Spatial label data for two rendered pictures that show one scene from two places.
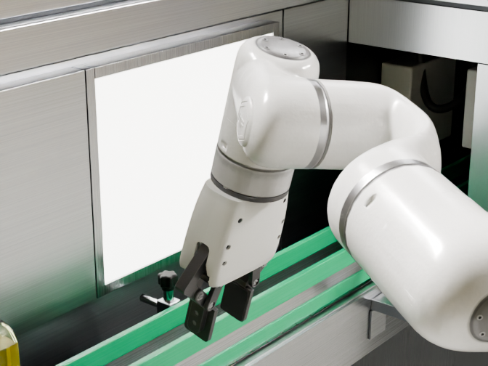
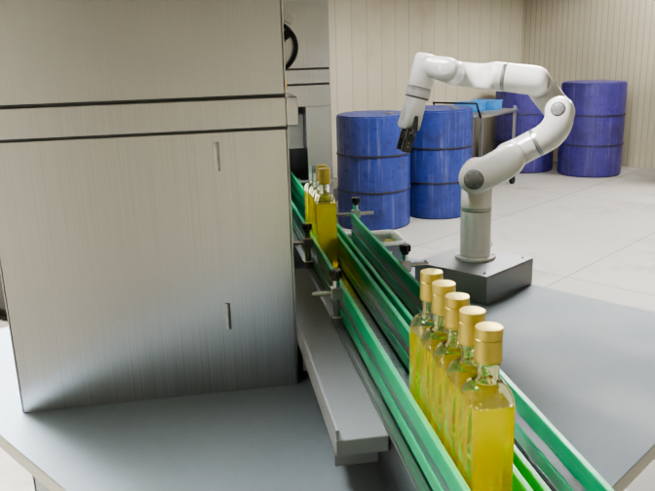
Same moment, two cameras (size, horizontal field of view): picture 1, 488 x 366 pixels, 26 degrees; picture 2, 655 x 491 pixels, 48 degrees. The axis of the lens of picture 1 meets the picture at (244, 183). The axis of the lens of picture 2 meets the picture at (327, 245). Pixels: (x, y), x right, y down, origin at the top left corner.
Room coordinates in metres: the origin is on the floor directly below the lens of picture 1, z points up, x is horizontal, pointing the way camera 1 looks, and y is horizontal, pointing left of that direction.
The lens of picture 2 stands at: (-0.39, 1.91, 1.50)
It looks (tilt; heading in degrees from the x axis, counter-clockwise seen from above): 15 degrees down; 312
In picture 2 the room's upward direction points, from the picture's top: 2 degrees counter-clockwise
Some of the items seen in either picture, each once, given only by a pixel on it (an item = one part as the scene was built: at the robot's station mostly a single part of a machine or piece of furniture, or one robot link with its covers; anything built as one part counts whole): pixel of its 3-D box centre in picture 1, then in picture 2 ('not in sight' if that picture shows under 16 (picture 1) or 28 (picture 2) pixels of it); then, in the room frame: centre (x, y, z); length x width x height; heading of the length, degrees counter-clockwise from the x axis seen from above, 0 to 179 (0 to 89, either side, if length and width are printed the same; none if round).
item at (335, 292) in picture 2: not in sight; (327, 298); (0.65, 0.76, 0.94); 0.07 x 0.04 x 0.13; 51
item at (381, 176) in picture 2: not in sight; (405, 164); (3.25, -3.23, 0.47); 1.28 x 0.79 x 0.94; 85
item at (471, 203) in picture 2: not in sight; (476, 184); (0.73, -0.03, 1.07); 0.13 x 0.10 x 0.16; 116
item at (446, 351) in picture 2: not in sight; (455, 390); (0.10, 1.10, 1.02); 0.06 x 0.06 x 0.28; 51
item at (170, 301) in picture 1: (158, 311); not in sight; (1.42, 0.13, 0.94); 0.07 x 0.04 x 0.13; 51
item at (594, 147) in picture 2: not in sight; (557, 126); (3.18, -6.10, 0.51); 1.43 x 0.85 x 1.03; 177
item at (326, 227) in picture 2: not in sight; (326, 228); (0.96, 0.41, 0.99); 0.06 x 0.06 x 0.21; 51
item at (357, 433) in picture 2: not in sight; (317, 346); (0.65, 0.80, 0.84); 0.95 x 0.09 x 0.11; 141
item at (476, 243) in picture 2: not in sight; (477, 232); (0.73, -0.05, 0.91); 0.16 x 0.13 x 0.15; 96
